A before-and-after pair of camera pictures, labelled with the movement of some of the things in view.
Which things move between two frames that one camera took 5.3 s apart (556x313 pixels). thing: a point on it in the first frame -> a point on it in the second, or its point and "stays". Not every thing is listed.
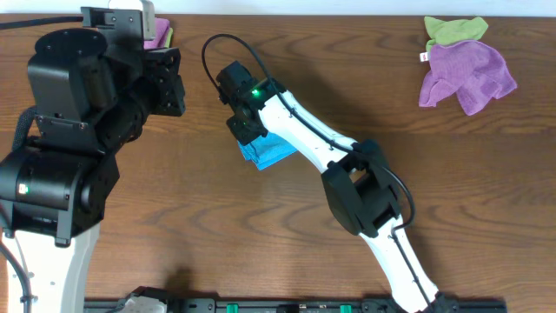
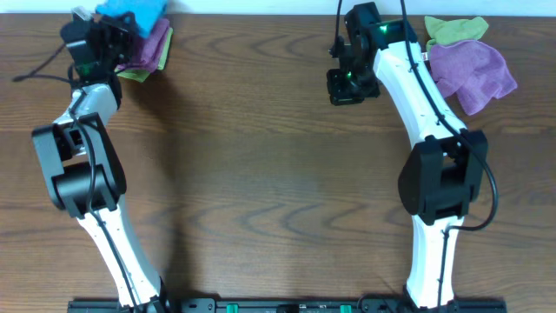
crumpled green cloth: [451, 33] stays
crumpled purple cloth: [473, 70] stays
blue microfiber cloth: [266, 150] -> [147, 14]
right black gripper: [242, 128] -> [352, 91]
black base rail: [450, 303] stays
